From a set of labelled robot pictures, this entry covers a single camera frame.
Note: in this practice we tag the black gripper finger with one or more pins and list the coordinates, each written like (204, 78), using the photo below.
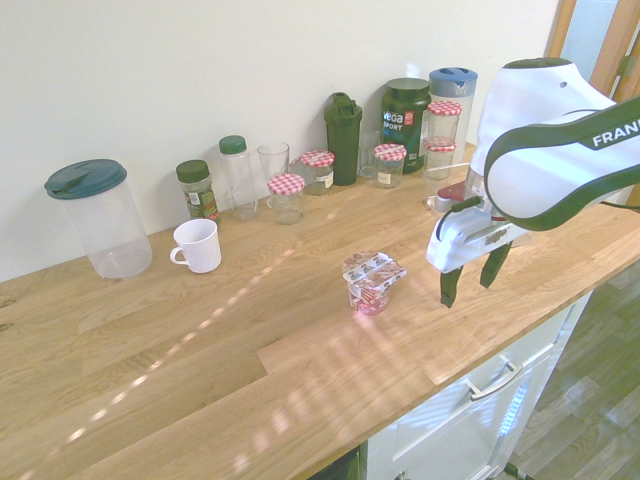
(449, 288)
(493, 266)

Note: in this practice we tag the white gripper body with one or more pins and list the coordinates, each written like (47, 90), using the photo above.
(462, 238)

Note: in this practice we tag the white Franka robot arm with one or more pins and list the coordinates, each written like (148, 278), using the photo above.
(545, 150)

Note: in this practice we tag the red cereal cup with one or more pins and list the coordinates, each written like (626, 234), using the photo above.
(370, 283)

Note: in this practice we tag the clear container with teal lid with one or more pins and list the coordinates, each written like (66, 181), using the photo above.
(100, 220)

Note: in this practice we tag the red and silver kitchen gadget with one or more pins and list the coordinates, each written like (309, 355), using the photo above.
(447, 197)

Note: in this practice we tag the glass jar with checkered lid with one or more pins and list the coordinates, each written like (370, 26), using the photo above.
(286, 198)
(389, 166)
(318, 172)
(440, 162)
(443, 123)

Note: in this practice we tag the white cabinet drawer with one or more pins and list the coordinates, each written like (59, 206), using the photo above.
(467, 385)

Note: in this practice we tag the Vega Sport protein tub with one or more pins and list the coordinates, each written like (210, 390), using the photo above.
(406, 127)

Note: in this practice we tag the short clear drinking glass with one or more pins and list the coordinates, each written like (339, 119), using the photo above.
(369, 155)

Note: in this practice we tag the clear pitcher with blue lid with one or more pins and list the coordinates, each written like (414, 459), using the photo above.
(457, 107)

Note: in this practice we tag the dark green shaker bottle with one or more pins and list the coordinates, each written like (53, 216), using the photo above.
(342, 140)

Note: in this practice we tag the tall clear drinking glass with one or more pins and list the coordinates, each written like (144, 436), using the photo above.
(273, 165)

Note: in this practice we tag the clear bottle with green cap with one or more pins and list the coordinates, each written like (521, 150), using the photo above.
(238, 178)

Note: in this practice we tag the brass door hinge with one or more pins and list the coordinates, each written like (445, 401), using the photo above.
(623, 65)

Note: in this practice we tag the white ceramic mug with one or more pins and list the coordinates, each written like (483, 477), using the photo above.
(198, 246)

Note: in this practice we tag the spice jar with dark lid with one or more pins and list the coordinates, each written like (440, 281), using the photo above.
(198, 192)

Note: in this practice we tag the wooden door frame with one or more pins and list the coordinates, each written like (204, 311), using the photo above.
(567, 45)

